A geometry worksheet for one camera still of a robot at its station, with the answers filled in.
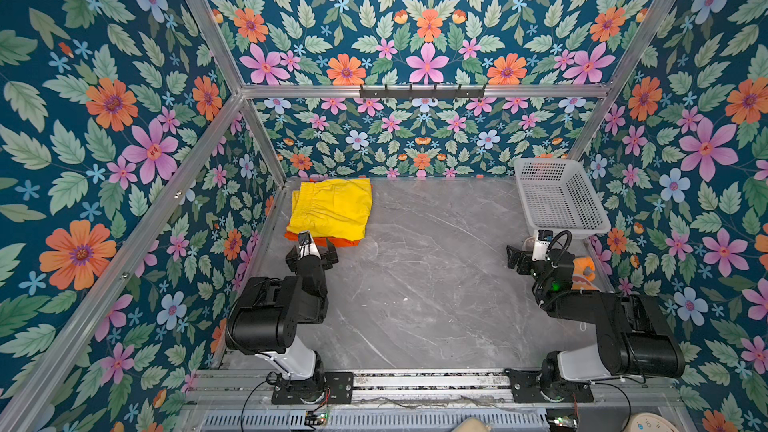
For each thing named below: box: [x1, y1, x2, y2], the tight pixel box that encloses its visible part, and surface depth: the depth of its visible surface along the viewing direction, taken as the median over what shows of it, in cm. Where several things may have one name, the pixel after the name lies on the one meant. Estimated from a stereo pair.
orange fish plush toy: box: [571, 256, 601, 292], surface depth 92 cm
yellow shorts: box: [287, 178, 373, 241], surface depth 106 cm
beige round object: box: [452, 417, 492, 432], surface depth 67 cm
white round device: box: [622, 412, 678, 432], surface depth 68 cm
